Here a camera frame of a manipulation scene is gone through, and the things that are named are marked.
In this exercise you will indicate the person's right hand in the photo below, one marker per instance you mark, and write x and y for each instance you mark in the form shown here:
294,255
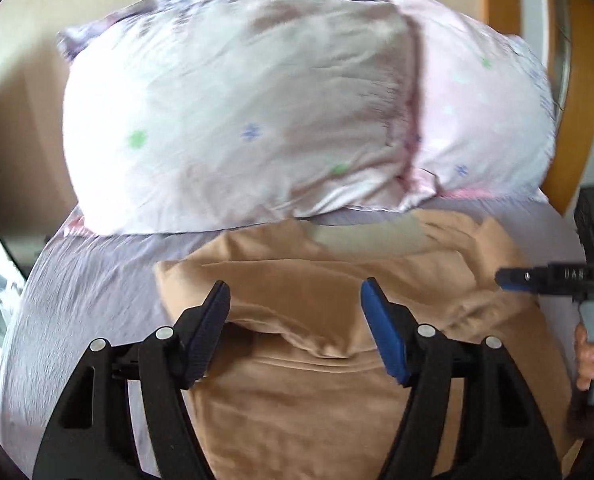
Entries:
584,351

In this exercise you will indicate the wooden headboard shelf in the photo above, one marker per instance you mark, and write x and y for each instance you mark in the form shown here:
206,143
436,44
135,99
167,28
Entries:
561,32

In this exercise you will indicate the white floral pillow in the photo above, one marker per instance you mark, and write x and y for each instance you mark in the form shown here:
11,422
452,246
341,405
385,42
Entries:
205,115

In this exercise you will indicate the tan garment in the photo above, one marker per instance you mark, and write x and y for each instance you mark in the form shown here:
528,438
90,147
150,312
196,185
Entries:
296,388

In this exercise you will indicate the pink floral pillow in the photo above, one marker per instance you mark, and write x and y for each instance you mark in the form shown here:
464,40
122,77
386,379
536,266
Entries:
484,125

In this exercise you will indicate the lavender bed sheet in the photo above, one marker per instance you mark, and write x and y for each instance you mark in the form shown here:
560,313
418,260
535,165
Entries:
85,286

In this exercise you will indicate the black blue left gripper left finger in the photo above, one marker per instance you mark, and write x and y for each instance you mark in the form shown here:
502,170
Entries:
116,394

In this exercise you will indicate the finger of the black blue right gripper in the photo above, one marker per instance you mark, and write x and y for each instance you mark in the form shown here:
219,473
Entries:
514,279

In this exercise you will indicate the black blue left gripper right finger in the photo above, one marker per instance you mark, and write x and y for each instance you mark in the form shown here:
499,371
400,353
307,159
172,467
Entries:
469,414

